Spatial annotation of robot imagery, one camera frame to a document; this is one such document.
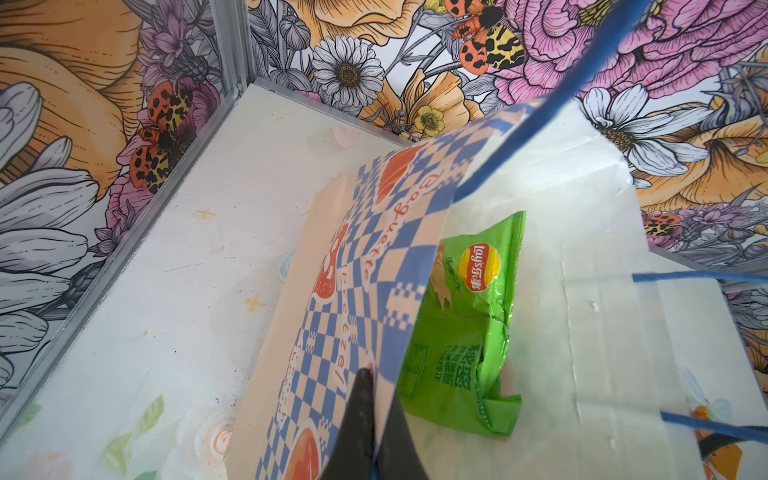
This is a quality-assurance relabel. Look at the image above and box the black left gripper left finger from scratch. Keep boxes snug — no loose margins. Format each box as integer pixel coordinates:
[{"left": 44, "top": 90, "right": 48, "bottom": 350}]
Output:
[{"left": 320, "top": 368, "right": 374, "bottom": 480}]

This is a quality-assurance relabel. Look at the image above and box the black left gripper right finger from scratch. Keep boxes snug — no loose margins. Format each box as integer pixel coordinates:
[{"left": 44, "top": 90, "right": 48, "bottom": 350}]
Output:
[{"left": 374, "top": 395, "right": 429, "bottom": 480}]

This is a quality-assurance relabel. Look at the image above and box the green Lays chips bag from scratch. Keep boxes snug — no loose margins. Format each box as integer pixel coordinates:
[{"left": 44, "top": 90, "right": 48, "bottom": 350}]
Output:
[{"left": 397, "top": 211, "right": 526, "bottom": 439}]

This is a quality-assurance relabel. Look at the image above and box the blue checkered paper bag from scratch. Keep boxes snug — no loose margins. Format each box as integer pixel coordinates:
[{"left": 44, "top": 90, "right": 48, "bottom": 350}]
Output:
[{"left": 224, "top": 0, "right": 768, "bottom": 480}]

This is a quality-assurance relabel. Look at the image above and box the small orange snack packet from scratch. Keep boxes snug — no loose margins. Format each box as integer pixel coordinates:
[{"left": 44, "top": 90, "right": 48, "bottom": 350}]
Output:
[{"left": 691, "top": 405, "right": 743, "bottom": 480}]

